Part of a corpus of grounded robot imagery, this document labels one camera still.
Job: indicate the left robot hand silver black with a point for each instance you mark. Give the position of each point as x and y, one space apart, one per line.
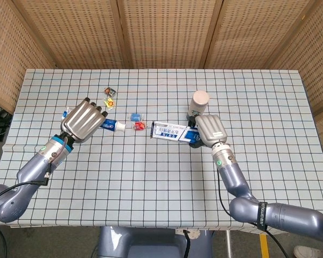
83 121

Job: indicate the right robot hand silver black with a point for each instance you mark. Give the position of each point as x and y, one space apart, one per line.
211 129

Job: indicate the blue toothpaste tube white cap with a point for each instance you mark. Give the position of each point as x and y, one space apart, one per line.
113 125

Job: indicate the blue white toothpaste box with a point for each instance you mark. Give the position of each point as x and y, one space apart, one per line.
169 131

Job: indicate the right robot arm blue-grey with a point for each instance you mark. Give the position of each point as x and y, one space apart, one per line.
285 215

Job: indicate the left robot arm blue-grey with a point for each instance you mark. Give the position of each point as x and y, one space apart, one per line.
29 172

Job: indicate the beige tumbler with blue base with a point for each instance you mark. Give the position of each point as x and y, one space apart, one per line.
199 100

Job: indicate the yellow wrapped candy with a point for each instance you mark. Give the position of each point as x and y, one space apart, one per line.
109 103

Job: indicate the black wrapped candy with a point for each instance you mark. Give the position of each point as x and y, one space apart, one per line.
110 91

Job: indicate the blue wrapped candy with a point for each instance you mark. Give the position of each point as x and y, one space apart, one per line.
136 117

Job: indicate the red wrapped candy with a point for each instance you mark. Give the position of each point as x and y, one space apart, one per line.
139 126

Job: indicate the white checkered tablecloth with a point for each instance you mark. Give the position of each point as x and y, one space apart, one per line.
140 182

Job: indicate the woven bamboo folding screen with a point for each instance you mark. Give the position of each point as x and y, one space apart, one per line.
167 32

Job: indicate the metal table leg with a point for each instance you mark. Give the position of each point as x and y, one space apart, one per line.
228 244

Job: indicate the yellow floor tape strip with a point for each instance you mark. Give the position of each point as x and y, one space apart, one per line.
263 246

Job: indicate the blue-grey robot torso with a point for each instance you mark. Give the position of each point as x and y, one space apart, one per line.
140 244

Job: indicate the white shoe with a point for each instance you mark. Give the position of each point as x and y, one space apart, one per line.
308 252

